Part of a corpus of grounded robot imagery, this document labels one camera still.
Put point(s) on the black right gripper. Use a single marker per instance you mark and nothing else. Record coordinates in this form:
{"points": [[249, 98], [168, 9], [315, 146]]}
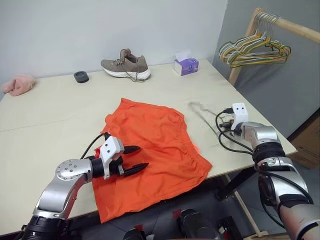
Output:
{"points": [[229, 123]]}

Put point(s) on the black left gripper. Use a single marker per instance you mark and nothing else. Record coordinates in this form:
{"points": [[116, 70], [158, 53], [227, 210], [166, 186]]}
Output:
{"points": [[117, 167]]}

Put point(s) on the orange shorts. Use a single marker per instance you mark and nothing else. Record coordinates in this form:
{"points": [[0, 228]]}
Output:
{"points": [[155, 150]]}

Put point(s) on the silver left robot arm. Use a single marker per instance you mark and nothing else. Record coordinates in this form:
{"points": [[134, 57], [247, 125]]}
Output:
{"points": [[70, 175]]}

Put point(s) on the purple tissue box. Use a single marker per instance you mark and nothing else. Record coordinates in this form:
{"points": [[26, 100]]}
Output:
{"points": [[188, 67]]}

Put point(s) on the brown cardboard box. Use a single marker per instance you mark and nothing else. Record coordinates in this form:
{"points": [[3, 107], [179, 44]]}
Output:
{"points": [[307, 147]]}

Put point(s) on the brown sneaker white sole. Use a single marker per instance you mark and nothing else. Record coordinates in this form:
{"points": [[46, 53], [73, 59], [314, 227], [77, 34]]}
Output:
{"points": [[125, 66]]}

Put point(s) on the black round puck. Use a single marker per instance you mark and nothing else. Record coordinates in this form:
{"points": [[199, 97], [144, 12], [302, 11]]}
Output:
{"points": [[81, 77]]}

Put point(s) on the pink plush cloth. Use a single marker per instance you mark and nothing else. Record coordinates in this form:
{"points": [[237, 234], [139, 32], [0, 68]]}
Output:
{"points": [[18, 86]]}

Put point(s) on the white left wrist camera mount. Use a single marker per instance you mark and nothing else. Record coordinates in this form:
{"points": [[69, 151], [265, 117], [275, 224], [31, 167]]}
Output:
{"points": [[110, 150]]}

